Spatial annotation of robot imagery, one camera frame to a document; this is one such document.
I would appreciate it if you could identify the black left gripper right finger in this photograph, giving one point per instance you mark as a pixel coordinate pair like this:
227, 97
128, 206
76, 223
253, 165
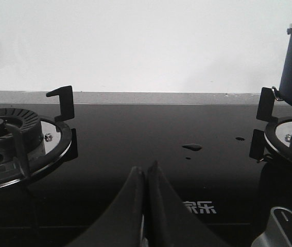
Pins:
168, 221

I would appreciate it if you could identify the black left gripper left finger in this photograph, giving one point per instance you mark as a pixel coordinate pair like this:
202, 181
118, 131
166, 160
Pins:
121, 223

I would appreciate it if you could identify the left black pot support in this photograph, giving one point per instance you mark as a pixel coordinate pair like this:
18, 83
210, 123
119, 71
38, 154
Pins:
56, 141

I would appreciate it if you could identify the black pot support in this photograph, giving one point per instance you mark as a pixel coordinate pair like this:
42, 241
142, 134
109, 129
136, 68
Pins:
278, 131
56, 141

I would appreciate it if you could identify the right black pot support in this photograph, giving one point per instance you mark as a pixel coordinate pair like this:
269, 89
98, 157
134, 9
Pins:
278, 131

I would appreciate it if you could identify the black glass gas stove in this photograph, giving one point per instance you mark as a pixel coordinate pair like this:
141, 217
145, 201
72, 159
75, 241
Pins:
214, 157

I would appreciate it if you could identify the left black gas burner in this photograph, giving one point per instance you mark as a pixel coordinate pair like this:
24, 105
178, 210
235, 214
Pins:
28, 122

